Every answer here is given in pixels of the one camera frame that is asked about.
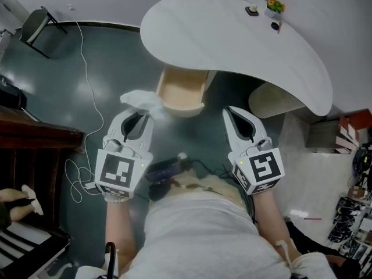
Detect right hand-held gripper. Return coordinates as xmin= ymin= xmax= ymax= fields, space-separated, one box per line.
xmin=221 ymin=105 xmax=285 ymax=196

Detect black pouch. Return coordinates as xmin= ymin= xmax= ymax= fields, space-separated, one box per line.
xmin=148 ymin=181 xmax=172 ymax=202

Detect black box device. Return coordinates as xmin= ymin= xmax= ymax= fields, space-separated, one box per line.
xmin=145 ymin=157 xmax=191 ymax=183

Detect black strap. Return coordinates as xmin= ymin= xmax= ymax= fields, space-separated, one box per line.
xmin=105 ymin=242 xmax=119 ymax=279

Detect cream wooden drawer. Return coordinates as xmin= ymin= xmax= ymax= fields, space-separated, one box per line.
xmin=155 ymin=67 xmax=210 ymax=119

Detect person's white shirt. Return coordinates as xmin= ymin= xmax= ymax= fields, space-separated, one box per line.
xmin=77 ymin=195 xmax=338 ymax=279

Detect white power cable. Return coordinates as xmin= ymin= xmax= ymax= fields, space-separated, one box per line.
xmin=64 ymin=3 xmax=105 ymax=205

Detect pile of cables and equipment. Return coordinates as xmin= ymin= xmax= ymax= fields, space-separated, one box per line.
xmin=328 ymin=144 xmax=372 ymax=273

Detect person's right forearm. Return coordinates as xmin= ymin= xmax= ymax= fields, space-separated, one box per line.
xmin=252 ymin=189 xmax=303 ymax=261

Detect black and white bench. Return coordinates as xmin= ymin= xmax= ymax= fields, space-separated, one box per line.
xmin=0 ymin=221 xmax=70 ymax=279

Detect gold waist chain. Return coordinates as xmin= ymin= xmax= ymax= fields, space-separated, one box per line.
xmin=174 ymin=181 xmax=216 ymax=191

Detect stack of red brown boxes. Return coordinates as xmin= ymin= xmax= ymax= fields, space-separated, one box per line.
xmin=334 ymin=108 xmax=372 ymax=155

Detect grey chair black legs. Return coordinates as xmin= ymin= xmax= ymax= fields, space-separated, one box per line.
xmin=19 ymin=6 xmax=68 ymax=59

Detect black cable bundle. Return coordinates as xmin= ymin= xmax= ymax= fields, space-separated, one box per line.
xmin=190 ymin=159 xmax=259 ymax=225

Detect white curved desk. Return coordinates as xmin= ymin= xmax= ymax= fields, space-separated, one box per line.
xmin=139 ymin=0 xmax=334 ymax=119

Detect person's beige trousers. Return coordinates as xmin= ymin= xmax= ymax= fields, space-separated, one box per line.
xmin=171 ymin=167 xmax=244 ymax=206

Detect grey wooden platform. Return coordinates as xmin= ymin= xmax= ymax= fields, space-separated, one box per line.
xmin=305 ymin=117 xmax=344 ymax=154

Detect dark wooden furniture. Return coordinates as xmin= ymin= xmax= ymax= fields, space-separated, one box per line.
xmin=0 ymin=105 xmax=85 ymax=235

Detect white drawstring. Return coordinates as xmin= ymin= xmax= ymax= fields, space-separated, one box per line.
xmin=274 ymin=239 xmax=294 ymax=273

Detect black case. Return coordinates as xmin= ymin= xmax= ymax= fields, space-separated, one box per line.
xmin=0 ymin=84 xmax=28 ymax=110

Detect white power strip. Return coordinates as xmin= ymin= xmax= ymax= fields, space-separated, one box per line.
xmin=84 ymin=181 xmax=101 ymax=194

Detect person's left forearm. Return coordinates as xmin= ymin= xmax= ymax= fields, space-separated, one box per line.
xmin=104 ymin=202 xmax=136 ymax=269

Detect small potted plant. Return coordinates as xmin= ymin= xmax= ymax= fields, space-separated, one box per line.
xmin=264 ymin=0 xmax=286 ymax=19

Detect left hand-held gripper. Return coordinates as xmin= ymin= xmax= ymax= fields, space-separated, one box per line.
xmin=94 ymin=109 xmax=155 ymax=199

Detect white bead bracelet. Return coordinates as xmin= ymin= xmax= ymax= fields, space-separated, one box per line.
xmin=103 ymin=192 xmax=130 ymax=205

